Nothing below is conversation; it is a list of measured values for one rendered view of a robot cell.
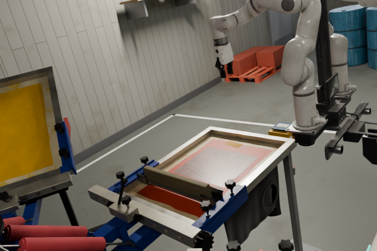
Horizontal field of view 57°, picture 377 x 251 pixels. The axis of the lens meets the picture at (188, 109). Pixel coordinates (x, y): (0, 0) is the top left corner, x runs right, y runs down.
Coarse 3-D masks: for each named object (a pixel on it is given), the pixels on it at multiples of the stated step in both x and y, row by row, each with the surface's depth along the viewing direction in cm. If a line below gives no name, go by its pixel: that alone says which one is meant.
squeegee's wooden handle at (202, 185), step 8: (144, 168) 170; (152, 168) 168; (152, 176) 167; (160, 176) 162; (168, 176) 158; (176, 176) 155; (184, 176) 154; (168, 184) 160; (176, 184) 156; (184, 184) 152; (192, 184) 148; (200, 184) 145; (208, 184) 144; (192, 192) 150; (200, 192) 146; (208, 192) 144
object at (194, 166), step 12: (216, 144) 202; (192, 156) 194; (204, 156) 191; (216, 156) 188; (180, 168) 184; (192, 168) 181; (204, 168) 178; (144, 192) 169; (156, 192) 167; (168, 192) 164
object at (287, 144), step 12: (204, 132) 212; (216, 132) 213; (228, 132) 206; (240, 132) 202; (192, 144) 204; (276, 144) 185; (288, 144) 176; (168, 156) 192; (276, 156) 168; (264, 168) 160; (252, 180) 153; (144, 204) 152; (180, 216) 139
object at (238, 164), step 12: (228, 156) 185; (240, 156) 182; (252, 156) 179; (264, 156) 177; (216, 168) 176; (228, 168) 173; (240, 168) 171; (252, 168) 169; (204, 180) 167; (216, 180) 165; (168, 204) 155; (180, 204) 153; (192, 204) 151
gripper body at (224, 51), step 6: (228, 42) 172; (216, 48) 171; (222, 48) 170; (228, 48) 173; (216, 54) 172; (222, 54) 170; (228, 54) 174; (216, 60) 173; (222, 60) 171; (228, 60) 174
